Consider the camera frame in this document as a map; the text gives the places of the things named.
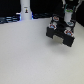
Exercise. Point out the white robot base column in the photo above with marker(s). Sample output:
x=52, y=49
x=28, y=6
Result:
x=25, y=10

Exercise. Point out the black keyboard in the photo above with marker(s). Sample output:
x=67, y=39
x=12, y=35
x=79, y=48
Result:
x=10, y=19

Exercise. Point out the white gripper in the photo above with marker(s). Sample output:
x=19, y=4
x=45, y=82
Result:
x=70, y=3

